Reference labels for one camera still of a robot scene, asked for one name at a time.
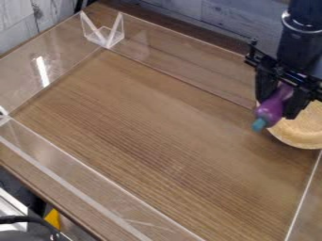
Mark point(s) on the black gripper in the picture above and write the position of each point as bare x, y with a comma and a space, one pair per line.
294, 65

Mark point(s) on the brown wooden bowl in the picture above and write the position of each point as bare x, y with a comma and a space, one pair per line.
302, 132

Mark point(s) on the clear acrylic tray walls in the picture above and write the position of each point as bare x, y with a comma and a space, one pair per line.
131, 138

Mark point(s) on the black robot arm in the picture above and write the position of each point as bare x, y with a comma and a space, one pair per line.
302, 17

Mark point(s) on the purple toy eggplant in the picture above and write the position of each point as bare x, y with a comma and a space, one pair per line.
269, 112

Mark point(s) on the yellow and black device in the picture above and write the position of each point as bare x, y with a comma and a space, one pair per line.
50, 227

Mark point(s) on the clear acrylic corner bracket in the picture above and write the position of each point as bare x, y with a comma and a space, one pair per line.
103, 36

